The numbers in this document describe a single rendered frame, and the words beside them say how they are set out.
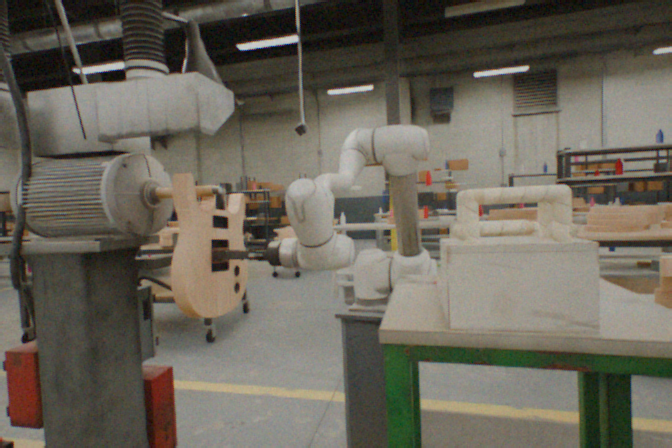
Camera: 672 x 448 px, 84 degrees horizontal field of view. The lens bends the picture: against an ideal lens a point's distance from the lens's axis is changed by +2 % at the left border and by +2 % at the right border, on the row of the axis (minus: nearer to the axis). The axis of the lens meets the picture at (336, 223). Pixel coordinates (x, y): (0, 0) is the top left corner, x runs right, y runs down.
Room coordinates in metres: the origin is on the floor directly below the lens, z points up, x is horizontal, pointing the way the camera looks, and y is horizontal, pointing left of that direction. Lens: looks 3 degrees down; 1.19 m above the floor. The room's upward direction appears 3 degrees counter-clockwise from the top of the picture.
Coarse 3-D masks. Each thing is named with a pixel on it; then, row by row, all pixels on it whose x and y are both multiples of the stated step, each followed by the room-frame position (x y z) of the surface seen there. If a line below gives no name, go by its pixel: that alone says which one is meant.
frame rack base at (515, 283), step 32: (448, 256) 0.74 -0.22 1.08; (480, 256) 0.72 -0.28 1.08; (512, 256) 0.71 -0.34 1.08; (544, 256) 0.70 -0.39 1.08; (576, 256) 0.69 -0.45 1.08; (448, 288) 0.74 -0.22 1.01; (480, 288) 0.72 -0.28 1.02; (512, 288) 0.71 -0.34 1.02; (544, 288) 0.70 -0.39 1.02; (576, 288) 0.69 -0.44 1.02; (448, 320) 0.74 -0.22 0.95; (480, 320) 0.72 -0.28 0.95; (512, 320) 0.71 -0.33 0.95; (544, 320) 0.70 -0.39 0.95; (576, 320) 0.69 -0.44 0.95
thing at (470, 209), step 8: (464, 200) 0.74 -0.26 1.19; (472, 200) 0.74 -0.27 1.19; (464, 208) 0.74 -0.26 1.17; (472, 208) 0.74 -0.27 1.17; (464, 216) 0.75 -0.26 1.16; (472, 216) 0.74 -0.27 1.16; (464, 224) 0.75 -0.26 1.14; (472, 224) 0.74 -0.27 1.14; (472, 232) 0.74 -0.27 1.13; (472, 240) 0.74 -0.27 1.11
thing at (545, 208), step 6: (540, 204) 0.80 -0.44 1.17; (546, 204) 0.79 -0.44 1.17; (540, 210) 0.80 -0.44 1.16; (546, 210) 0.79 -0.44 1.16; (540, 216) 0.80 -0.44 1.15; (546, 216) 0.79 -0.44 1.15; (540, 222) 0.80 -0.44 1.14; (546, 222) 0.79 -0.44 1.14; (540, 228) 0.80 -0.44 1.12; (546, 228) 0.79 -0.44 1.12; (540, 234) 0.80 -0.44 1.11; (546, 234) 0.79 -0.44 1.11
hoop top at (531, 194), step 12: (468, 192) 0.74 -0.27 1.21; (480, 192) 0.74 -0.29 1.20; (492, 192) 0.73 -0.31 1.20; (504, 192) 0.73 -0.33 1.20; (516, 192) 0.72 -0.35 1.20; (528, 192) 0.72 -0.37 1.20; (540, 192) 0.71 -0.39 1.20; (552, 192) 0.71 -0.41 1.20; (564, 192) 0.70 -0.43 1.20; (480, 204) 0.74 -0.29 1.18
